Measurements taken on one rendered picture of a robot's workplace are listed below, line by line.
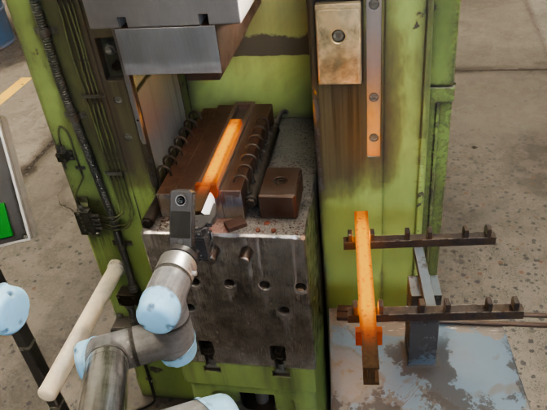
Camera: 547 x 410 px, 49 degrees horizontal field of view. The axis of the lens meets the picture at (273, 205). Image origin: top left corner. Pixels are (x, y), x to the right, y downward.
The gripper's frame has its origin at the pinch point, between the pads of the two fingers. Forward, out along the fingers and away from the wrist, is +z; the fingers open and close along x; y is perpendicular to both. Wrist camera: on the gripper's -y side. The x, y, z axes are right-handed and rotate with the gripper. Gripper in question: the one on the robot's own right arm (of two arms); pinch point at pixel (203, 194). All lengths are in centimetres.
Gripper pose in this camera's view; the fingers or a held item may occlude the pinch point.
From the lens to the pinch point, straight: 132.2
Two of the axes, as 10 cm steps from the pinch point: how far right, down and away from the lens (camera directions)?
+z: 1.6, -5.9, 7.9
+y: 1.0, 8.1, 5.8
